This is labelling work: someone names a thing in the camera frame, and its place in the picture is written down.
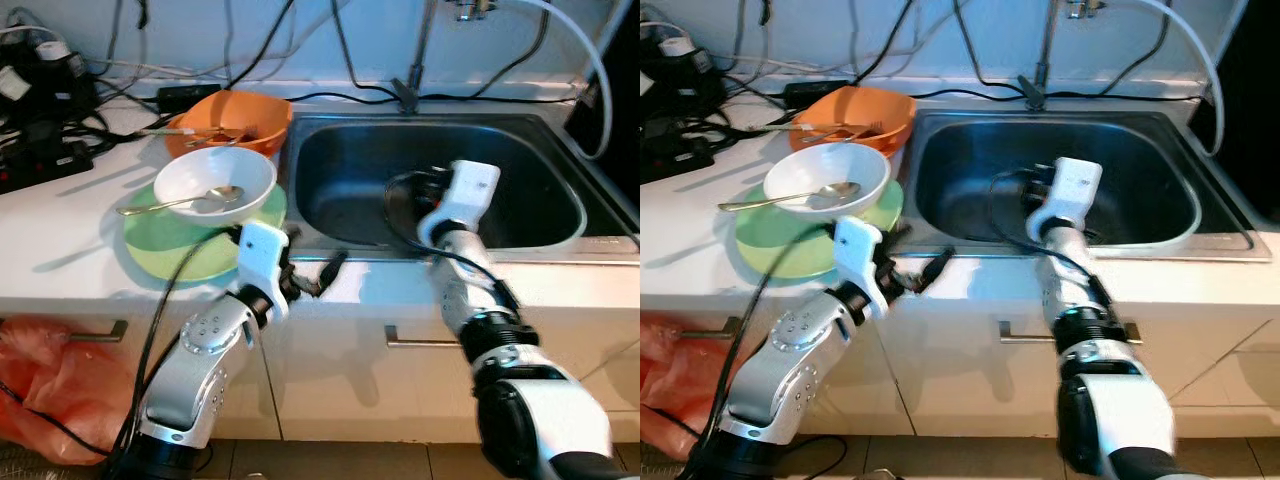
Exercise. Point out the black charger box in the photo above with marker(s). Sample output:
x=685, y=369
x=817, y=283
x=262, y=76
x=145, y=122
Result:
x=40, y=95
x=690, y=85

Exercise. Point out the orange plastic bag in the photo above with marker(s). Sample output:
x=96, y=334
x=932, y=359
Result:
x=50, y=390
x=680, y=380

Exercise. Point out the white sink base cabinet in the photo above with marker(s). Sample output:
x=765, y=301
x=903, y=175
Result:
x=960, y=390
x=340, y=390

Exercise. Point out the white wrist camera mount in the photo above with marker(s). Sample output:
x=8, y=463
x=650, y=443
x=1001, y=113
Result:
x=858, y=245
x=470, y=190
x=262, y=250
x=1075, y=185

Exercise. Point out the white plug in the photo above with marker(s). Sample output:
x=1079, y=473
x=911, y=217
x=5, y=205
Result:
x=678, y=45
x=52, y=48

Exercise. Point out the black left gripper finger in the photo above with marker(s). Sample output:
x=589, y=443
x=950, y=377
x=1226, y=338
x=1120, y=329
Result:
x=938, y=270
x=332, y=272
x=292, y=237
x=896, y=236

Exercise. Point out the white bowl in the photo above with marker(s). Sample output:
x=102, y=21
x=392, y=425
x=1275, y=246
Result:
x=200, y=170
x=810, y=165

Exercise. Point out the metal sink faucet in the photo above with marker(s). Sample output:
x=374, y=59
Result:
x=405, y=92
x=1033, y=92

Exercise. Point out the stainless steel sink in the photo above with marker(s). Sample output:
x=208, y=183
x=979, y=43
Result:
x=960, y=180
x=340, y=180

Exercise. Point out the golden metal spoon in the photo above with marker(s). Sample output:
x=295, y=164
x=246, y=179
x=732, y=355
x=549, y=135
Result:
x=215, y=196
x=835, y=192

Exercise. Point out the light green plate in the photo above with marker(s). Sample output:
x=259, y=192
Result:
x=170, y=250
x=780, y=250

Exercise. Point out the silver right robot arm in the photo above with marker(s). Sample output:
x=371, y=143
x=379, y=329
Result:
x=1120, y=400
x=545, y=410

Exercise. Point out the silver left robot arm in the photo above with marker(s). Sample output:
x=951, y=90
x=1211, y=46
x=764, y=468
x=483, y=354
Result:
x=790, y=360
x=200, y=350

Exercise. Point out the orange plastic bowl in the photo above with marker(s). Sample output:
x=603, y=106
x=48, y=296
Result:
x=880, y=105
x=250, y=110

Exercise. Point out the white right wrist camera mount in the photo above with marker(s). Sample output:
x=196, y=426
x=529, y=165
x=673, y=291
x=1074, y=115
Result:
x=1075, y=185
x=470, y=190

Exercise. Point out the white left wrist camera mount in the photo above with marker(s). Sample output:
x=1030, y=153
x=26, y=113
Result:
x=262, y=250
x=858, y=245

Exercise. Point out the small black power adapter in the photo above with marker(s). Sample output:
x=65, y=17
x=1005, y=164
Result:
x=190, y=97
x=815, y=92

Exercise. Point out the black power strip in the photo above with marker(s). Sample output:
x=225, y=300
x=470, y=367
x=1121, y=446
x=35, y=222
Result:
x=40, y=170
x=670, y=158

